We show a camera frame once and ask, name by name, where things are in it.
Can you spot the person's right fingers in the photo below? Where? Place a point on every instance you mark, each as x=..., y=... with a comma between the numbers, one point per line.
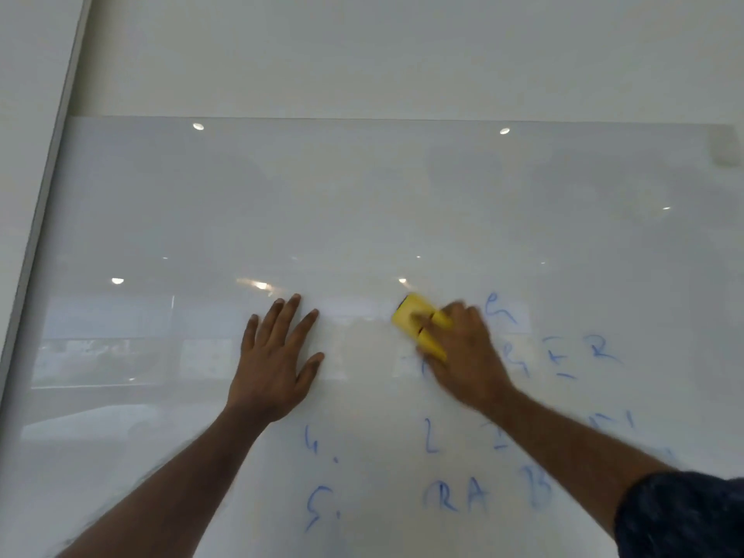
x=450, y=328

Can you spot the person's left middle finger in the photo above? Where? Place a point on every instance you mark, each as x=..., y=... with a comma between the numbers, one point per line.
x=285, y=322

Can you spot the person's left forearm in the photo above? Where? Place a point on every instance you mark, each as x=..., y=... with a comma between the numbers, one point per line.
x=174, y=488

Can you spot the grey metal frame strip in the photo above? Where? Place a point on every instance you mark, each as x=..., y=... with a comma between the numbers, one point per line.
x=43, y=185

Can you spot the person's right hand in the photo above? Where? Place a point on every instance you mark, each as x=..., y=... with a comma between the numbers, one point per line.
x=471, y=360

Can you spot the person's right forearm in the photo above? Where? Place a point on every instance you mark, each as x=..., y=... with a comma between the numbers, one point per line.
x=569, y=453

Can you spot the person's left thumb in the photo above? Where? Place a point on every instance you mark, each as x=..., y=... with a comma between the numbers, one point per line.
x=309, y=371

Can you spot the person's left hand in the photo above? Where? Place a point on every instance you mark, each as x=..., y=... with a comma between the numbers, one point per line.
x=268, y=380

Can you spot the yellow whiteboard eraser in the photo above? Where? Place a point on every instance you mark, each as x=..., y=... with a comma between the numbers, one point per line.
x=410, y=313

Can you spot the dark blue shirt sleeve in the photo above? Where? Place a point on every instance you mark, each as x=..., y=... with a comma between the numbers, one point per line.
x=686, y=517

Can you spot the person's left little finger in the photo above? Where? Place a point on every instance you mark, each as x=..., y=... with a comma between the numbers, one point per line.
x=250, y=335

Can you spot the white glass whiteboard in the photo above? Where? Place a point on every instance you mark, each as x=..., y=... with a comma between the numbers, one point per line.
x=174, y=226

